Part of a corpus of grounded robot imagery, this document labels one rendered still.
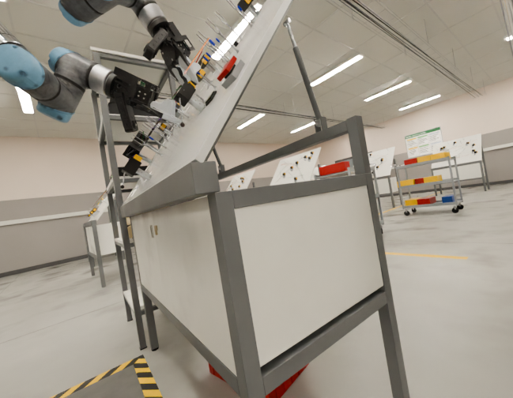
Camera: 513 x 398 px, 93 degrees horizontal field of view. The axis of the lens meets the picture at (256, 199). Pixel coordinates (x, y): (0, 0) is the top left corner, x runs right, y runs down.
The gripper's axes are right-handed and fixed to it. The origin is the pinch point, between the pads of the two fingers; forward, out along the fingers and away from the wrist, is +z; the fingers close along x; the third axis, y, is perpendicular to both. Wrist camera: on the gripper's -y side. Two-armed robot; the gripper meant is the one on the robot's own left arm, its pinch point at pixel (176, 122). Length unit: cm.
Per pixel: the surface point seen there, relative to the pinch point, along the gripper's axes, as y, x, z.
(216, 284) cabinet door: -25.5, -32.4, 27.0
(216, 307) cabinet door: -31, -33, 29
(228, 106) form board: 10.4, -21.8, 14.0
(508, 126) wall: 347, 701, 798
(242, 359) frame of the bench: -33, -42, 37
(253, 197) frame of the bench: -5.0, -26.9, 27.0
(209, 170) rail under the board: -2.5, -30.0, 15.9
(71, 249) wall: -477, 509, -262
